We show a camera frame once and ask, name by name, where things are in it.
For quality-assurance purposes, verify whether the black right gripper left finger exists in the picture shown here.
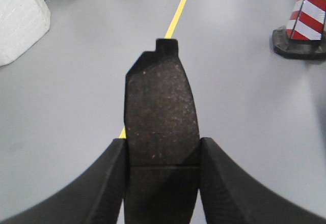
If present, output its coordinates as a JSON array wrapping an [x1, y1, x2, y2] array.
[[3, 139, 127, 223]]

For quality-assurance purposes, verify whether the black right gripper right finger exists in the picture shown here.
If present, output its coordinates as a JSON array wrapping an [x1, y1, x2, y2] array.
[[200, 137, 325, 223]]

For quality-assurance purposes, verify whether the brake pad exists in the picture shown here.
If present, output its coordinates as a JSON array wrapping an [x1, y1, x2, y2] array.
[[124, 39, 200, 223]]

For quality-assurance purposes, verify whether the red white cone right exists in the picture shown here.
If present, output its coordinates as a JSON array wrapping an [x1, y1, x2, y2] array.
[[272, 0, 325, 60]]

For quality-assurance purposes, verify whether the white wrapped bundle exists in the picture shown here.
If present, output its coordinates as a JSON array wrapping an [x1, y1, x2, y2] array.
[[1, 0, 50, 66]]

